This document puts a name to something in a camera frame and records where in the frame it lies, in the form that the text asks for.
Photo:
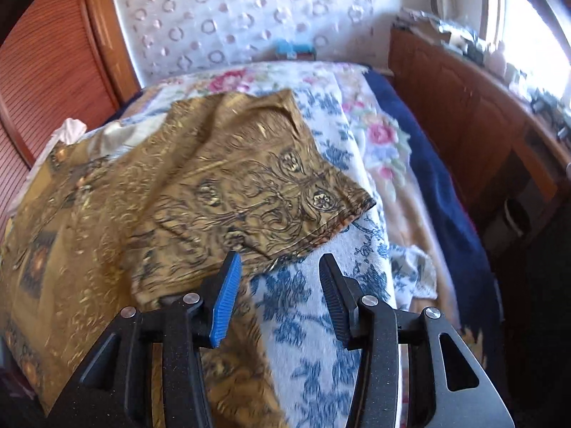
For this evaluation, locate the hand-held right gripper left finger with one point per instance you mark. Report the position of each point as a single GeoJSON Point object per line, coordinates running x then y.
{"type": "Point", "coordinates": [225, 298]}

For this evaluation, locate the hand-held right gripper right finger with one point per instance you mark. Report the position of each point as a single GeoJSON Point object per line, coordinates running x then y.
{"type": "Point", "coordinates": [332, 305]}

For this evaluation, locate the golden patterned garment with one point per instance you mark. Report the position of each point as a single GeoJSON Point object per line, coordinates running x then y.
{"type": "Point", "coordinates": [223, 178]}

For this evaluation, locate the blue floral white blanket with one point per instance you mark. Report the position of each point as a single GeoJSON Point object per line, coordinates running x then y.
{"type": "Point", "coordinates": [312, 356]}

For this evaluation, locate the navy blue blanket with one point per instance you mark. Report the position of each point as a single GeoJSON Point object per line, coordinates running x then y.
{"type": "Point", "coordinates": [437, 178]}

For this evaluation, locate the pink floral quilt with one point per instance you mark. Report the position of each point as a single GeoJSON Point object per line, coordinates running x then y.
{"type": "Point", "coordinates": [383, 142]}

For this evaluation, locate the black trash bin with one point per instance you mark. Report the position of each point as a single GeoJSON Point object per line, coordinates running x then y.
{"type": "Point", "coordinates": [517, 216]}

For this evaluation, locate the pale pink garment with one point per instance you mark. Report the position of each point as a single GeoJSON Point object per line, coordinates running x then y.
{"type": "Point", "coordinates": [69, 130]}

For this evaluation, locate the wooden cabinet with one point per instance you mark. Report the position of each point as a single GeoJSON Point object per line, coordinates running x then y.
{"type": "Point", "coordinates": [459, 107]}

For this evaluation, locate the blue tissue box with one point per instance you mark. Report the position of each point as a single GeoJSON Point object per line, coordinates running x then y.
{"type": "Point", "coordinates": [294, 49]}

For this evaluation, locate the pile of small clutter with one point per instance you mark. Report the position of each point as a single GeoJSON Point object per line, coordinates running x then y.
{"type": "Point", "coordinates": [473, 38]}

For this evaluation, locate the window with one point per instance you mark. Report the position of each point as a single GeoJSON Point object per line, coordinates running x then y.
{"type": "Point", "coordinates": [526, 13]}

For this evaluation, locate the circle patterned wall cloth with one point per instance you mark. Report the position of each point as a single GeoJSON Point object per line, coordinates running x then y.
{"type": "Point", "coordinates": [250, 9]}

